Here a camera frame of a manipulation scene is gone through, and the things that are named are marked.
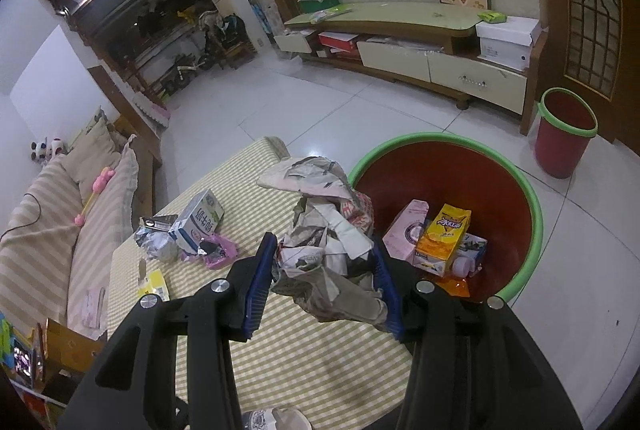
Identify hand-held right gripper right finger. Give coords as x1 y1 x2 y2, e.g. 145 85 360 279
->
370 240 583 430

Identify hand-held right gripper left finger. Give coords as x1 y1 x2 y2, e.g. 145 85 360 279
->
57 232 278 430

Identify pink foil wrapper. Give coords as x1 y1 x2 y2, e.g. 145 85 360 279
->
182 232 240 270

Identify pink drink carton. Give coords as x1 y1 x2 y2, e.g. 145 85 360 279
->
382 199 430 261

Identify newspaper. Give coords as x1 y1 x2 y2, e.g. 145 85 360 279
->
257 156 388 323

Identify yellow drink carton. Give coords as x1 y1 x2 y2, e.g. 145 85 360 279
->
416 204 472 276

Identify blue white milk carton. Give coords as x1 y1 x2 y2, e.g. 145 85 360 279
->
169 189 225 256

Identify yellow packet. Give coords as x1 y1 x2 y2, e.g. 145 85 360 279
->
138 269 171 301

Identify silver foil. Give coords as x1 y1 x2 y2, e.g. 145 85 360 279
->
134 225 181 263

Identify black carton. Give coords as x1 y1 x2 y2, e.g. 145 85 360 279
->
140 215 178 231

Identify large red basin green rim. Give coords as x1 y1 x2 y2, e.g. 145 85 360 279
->
347 133 543 306

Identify white plastic bottle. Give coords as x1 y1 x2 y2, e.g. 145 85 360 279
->
452 255 481 278

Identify yellow checked tablecloth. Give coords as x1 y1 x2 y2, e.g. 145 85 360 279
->
107 137 416 430

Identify white plastic container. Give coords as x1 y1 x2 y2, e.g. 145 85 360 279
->
242 407 311 430

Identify pink tissue pack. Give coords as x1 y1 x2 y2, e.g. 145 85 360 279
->
85 287 108 328

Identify pink toy stick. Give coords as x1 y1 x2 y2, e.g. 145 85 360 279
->
74 167 115 226

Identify wooden side table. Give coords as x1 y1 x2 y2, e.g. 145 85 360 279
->
40 317 106 391

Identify leaning foam mats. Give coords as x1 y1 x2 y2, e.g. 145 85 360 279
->
127 75 171 126

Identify beige pillow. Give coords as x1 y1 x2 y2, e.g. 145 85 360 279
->
65 117 123 176

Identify striped sofa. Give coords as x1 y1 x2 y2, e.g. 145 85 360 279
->
0 110 161 341

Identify white balance bike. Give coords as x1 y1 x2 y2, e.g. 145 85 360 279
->
162 55 213 93

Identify small red bin green rim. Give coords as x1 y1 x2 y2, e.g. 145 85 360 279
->
534 87 599 179

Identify red flat box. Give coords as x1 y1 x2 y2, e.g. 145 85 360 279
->
318 32 358 51

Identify green flat packets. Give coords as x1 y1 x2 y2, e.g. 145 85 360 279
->
309 7 351 23

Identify green top television cabinet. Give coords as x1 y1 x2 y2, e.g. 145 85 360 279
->
274 1 543 136

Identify white shoe box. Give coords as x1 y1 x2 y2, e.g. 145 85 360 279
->
475 16 542 71

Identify black cable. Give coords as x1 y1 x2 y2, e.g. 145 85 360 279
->
0 194 43 241

